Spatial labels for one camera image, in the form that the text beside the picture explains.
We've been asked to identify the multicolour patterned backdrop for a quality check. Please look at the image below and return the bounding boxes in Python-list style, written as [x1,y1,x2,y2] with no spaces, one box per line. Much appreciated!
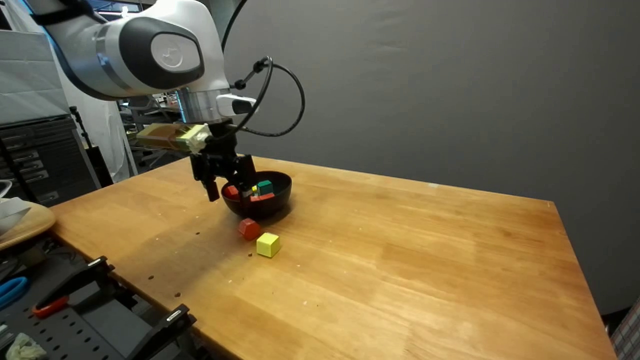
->
[609,298,640,360]

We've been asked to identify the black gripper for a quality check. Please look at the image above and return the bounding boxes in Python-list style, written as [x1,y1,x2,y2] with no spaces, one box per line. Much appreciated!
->
[189,122,259,205]

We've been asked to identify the black equipment case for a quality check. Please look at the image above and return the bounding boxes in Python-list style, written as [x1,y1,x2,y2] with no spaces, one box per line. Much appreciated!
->
[0,114,104,209]

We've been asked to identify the wrist camera on wooden plate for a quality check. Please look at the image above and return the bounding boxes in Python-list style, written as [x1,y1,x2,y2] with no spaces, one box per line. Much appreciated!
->
[134,122,213,156]

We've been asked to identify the white curtain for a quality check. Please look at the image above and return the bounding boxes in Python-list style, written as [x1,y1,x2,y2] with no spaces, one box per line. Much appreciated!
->
[5,0,140,184]

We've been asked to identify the round wooden board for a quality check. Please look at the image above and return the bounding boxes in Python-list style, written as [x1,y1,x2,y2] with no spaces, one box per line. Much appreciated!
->
[0,201,59,254]

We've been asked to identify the pale yellow wooden cube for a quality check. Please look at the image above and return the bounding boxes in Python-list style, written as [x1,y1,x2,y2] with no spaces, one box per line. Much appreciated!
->
[253,230,282,261]

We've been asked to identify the red rounded wooden block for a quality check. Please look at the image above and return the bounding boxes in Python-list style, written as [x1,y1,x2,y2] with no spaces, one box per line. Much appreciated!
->
[237,216,264,243]

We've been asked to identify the black camera cable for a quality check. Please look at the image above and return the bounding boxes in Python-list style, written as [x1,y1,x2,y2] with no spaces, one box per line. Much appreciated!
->
[229,57,307,140]

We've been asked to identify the white crumpled scrap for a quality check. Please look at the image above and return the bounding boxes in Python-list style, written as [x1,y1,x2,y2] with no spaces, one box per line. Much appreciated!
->
[3,331,51,360]

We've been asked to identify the grey box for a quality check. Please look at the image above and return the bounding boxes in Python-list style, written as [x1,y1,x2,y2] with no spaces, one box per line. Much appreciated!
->
[0,28,74,129]

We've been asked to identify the grey fabric backdrop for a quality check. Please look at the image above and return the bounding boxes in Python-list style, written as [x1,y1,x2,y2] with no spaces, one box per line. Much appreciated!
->
[221,0,640,317]

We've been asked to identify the white plastic sheet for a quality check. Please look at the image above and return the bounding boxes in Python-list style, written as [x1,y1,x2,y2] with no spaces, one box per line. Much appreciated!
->
[0,179,35,233]

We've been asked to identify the black bowl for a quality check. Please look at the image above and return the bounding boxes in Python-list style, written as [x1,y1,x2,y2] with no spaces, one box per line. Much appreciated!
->
[220,171,296,222]

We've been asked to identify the black perforated board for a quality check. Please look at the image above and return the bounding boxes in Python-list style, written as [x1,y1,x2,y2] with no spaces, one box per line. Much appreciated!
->
[0,249,201,360]

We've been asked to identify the blue handled scissors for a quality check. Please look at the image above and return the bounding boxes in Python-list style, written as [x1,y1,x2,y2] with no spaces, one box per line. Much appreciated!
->
[0,275,32,312]

